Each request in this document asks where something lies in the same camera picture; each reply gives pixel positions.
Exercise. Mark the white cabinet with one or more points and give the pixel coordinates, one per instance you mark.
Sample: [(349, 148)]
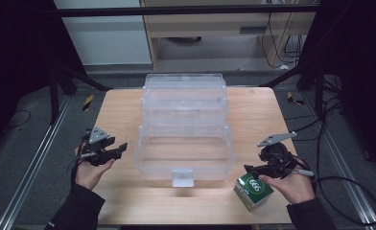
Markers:
[(112, 41)]

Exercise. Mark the clear plastic storage box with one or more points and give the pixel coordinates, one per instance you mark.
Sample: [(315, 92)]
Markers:
[(183, 156)]

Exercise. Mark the black metal stand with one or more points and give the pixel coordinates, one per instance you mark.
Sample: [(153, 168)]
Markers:
[(53, 96), (318, 92)]

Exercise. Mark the person's right hand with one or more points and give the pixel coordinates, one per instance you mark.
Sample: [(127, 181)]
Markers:
[(293, 188)]

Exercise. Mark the black horizontal frame bar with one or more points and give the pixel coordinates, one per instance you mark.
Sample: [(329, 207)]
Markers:
[(176, 11)]

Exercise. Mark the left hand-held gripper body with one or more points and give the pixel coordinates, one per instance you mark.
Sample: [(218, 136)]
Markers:
[(96, 150)]

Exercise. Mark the black curtain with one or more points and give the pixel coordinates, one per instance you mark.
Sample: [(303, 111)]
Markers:
[(362, 80), (13, 64)]

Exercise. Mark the aluminium floor rail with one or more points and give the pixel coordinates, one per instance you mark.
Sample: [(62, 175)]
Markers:
[(346, 172), (32, 166)]

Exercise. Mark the green and white carton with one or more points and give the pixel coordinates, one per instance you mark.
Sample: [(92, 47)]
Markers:
[(251, 195)]

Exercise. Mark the light wooden desk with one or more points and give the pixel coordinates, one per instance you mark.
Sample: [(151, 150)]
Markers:
[(208, 24)]

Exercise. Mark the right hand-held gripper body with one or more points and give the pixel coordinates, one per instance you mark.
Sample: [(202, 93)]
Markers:
[(278, 159)]

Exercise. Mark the person's left hand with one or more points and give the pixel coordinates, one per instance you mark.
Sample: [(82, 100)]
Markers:
[(90, 175)]

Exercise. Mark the yellow and black tape marker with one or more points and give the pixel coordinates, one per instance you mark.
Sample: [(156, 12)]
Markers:
[(293, 99), (88, 102)]

